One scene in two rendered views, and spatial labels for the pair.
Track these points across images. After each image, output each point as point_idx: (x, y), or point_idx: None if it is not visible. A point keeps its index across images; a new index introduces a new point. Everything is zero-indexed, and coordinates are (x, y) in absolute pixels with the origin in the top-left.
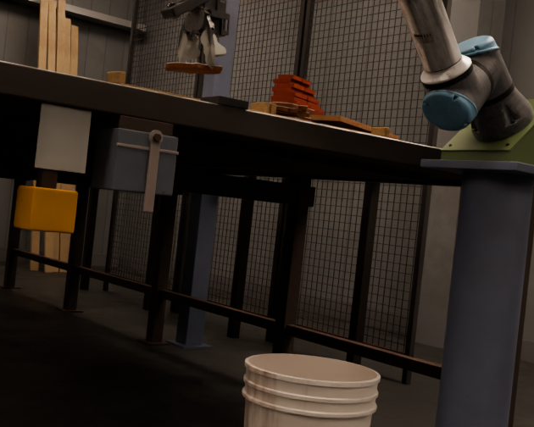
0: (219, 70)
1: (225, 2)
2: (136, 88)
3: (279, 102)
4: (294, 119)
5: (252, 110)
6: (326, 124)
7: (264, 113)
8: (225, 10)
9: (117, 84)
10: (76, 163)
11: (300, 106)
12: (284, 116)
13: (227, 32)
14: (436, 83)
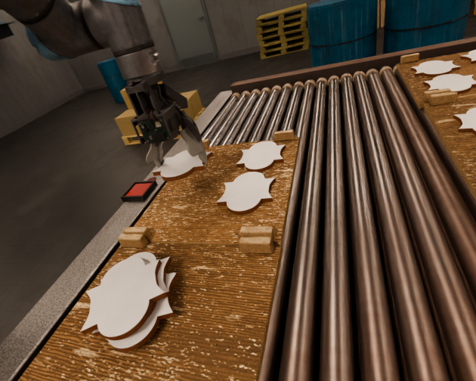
0: (156, 175)
1: (132, 102)
2: (166, 153)
3: (125, 260)
4: (94, 236)
5: (137, 221)
6: (67, 315)
7: (114, 214)
8: (136, 113)
9: (171, 147)
10: None
11: (97, 287)
12: (113, 254)
13: (140, 140)
14: None
